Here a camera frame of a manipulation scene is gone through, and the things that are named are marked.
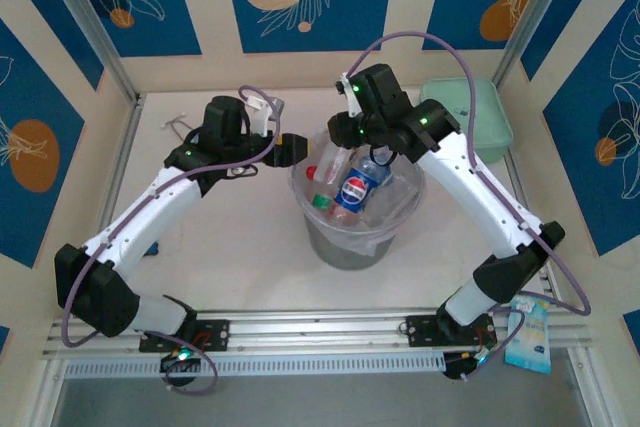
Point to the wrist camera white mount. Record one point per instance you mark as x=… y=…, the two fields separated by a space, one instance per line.
x=350 y=92
x=260 y=109

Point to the Wahaha water bottle white cap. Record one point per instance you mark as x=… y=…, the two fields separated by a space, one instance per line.
x=336 y=159

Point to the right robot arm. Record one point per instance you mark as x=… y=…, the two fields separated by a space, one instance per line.
x=480 y=197

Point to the clear bottle green neck band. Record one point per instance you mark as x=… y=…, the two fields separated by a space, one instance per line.
x=321 y=202

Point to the aluminium frame post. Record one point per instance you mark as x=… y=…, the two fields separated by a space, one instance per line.
x=85 y=17
x=537 y=12

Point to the mint green zip bag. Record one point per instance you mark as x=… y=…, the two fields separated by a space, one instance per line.
x=492 y=117

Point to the Pepsi bottle blue label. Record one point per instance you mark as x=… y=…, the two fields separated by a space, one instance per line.
x=356 y=189

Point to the small blue cloth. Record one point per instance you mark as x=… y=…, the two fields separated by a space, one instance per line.
x=154 y=249

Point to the small bottle red cap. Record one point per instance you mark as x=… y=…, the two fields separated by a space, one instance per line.
x=311 y=173

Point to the blue wet wipes packet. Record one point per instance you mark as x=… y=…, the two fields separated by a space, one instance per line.
x=527 y=342

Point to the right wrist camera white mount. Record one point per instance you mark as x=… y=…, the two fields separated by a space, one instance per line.
x=350 y=92

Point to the grey translucent waste bin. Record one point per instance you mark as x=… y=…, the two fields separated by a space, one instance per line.
x=345 y=257

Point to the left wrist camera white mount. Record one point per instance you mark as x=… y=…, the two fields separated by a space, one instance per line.
x=260 y=109

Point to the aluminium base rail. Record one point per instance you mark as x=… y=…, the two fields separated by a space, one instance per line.
x=320 y=327

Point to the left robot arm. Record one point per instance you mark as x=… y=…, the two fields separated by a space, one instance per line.
x=135 y=217

